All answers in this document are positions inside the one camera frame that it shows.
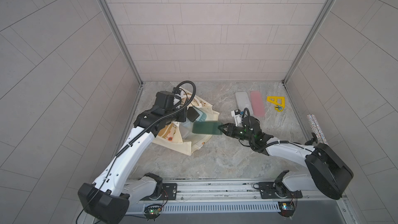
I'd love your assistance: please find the light teal pencil case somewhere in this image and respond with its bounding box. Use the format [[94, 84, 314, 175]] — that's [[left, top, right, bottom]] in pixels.
[[193, 107, 207, 122]]

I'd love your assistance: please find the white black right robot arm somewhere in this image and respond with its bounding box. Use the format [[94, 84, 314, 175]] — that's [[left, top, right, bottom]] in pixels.
[[218, 116, 353, 200]]

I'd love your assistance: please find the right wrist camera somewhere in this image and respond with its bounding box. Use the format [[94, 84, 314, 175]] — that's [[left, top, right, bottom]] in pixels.
[[231, 108, 250, 127]]

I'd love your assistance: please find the left circuit board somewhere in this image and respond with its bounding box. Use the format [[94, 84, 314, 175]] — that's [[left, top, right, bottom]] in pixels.
[[144, 204, 163, 221]]

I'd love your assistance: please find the aluminium mounting rail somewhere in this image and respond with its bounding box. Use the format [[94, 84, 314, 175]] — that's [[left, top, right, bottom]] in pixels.
[[124, 178, 347, 204]]

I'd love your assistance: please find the right circuit board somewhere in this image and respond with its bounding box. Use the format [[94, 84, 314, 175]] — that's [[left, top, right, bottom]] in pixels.
[[278, 202, 296, 218]]

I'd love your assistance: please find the black microphone stand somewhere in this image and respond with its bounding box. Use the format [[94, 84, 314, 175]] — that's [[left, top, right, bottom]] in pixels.
[[305, 132, 318, 146]]

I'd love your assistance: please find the floral canvas tote bag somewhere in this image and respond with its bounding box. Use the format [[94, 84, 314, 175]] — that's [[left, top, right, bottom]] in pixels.
[[152, 96, 219, 156]]

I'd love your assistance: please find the dark green pencil case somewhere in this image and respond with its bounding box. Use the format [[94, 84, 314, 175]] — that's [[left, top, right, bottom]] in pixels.
[[192, 121, 223, 135]]

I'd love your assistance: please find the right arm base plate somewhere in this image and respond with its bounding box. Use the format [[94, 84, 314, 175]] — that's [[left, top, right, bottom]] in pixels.
[[253, 182, 303, 199]]

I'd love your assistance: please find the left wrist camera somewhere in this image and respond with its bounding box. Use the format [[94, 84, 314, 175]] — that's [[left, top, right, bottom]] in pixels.
[[172, 87, 187, 100]]

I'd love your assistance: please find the circuit board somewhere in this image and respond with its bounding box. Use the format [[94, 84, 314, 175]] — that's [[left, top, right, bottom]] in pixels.
[[144, 204, 163, 221], [278, 202, 296, 218]]

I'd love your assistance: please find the glittery silver microphone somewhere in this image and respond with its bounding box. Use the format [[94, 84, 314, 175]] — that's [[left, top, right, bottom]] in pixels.
[[307, 115, 328, 145]]

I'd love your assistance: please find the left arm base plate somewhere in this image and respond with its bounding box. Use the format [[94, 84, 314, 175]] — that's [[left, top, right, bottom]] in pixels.
[[143, 183, 178, 201]]

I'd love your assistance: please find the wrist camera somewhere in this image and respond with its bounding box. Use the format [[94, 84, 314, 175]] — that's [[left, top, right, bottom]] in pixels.
[[172, 87, 187, 100], [231, 108, 250, 127]]

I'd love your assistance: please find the yellow triangular wooden toy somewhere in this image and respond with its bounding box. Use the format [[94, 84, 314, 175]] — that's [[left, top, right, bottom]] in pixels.
[[266, 96, 285, 112]]

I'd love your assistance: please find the pink pencil case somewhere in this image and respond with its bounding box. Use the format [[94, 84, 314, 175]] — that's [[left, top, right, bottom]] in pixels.
[[250, 91, 265, 118]]

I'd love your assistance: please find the white grey pencil case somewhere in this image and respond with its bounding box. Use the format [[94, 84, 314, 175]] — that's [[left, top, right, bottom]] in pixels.
[[235, 92, 253, 115]]

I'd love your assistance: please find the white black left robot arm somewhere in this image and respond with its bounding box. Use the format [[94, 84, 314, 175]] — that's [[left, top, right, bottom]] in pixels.
[[78, 86, 195, 224]]

